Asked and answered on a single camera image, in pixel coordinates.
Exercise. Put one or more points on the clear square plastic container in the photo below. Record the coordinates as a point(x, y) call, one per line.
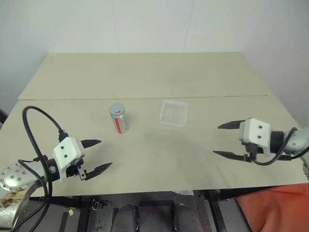
point(173, 113)

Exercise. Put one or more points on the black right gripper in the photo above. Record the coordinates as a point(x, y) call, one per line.
point(252, 149)

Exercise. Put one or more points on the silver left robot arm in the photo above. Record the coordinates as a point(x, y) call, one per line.
point(17, 177)

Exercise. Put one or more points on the dark rounded shape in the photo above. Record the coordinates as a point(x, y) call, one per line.
point(126, 218)
point(183, 217)

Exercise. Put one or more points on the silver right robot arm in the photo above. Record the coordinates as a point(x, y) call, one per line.
point(298, 140)

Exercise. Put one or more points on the orange red sheet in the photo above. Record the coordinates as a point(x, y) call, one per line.
point(275, 207)

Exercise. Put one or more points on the silver red can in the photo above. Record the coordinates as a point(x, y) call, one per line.
point(120, 123)

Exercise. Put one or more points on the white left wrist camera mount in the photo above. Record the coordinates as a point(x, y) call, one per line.
point(66, 151)

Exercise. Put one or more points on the black metal table frame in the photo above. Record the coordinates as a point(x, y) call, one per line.
point(214, 207)

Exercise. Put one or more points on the dark shape with metal buckle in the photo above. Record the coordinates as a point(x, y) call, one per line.
point(100, 216)

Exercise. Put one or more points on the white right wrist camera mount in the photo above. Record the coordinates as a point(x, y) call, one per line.
point(254, 131)

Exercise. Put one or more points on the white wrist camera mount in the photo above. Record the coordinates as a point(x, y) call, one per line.
point(254, 131)
point(66, 151)

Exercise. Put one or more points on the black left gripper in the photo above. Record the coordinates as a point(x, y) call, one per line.
point(74, 168)

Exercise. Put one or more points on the black object at wall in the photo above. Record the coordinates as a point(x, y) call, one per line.
point(3, 118)

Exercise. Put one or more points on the grey plastic jar lid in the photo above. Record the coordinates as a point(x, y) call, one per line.
point(116, 108)

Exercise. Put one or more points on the white crumpled scrap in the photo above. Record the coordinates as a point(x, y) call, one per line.
point(184, 192)

